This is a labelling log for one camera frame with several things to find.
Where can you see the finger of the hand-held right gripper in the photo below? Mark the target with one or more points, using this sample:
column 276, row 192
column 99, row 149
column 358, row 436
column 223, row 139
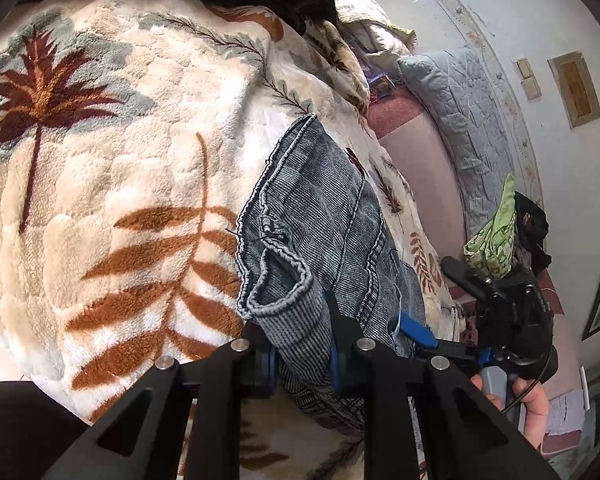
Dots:
column 462, row 275
column 417, row 331

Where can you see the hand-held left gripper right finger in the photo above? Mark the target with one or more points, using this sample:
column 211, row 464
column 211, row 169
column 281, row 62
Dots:
column 347, row 360

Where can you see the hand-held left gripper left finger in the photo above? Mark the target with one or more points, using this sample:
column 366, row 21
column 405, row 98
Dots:
column 250, row 362

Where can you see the grey-blue denim pants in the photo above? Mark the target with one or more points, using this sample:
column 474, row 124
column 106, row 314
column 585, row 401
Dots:
column 330, row 240

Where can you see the person's right hand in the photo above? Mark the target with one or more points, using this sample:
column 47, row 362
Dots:
column 532, row 410

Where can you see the green printed blanket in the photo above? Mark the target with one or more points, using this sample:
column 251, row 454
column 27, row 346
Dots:
column 492, row 240

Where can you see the black garment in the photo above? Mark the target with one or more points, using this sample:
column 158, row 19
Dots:
column 532, row 225

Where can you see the pink sofa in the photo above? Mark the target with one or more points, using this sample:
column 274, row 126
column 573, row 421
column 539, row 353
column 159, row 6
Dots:
column 420, row 140

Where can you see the grey quilted pillow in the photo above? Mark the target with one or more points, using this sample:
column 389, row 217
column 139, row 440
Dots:
column 465, row 130

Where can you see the purple packet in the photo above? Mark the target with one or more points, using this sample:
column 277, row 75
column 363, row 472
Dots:
column 381, row 86

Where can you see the leaf printed fleece blanket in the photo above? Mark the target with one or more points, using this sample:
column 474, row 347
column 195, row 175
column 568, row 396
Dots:
column 130, row 185

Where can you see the person's dark clothing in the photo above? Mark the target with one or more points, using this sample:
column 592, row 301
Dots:
column 20, row 435

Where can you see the cream pillow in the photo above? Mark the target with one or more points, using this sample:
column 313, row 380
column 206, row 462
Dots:
column 375, row 25

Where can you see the beige wall switch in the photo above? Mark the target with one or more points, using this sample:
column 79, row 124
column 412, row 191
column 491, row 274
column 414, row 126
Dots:
column 531, row 89
column 523, row 68

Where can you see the beige framed wall panel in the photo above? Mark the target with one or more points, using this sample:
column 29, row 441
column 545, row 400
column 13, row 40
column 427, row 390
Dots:
column 575, row 89

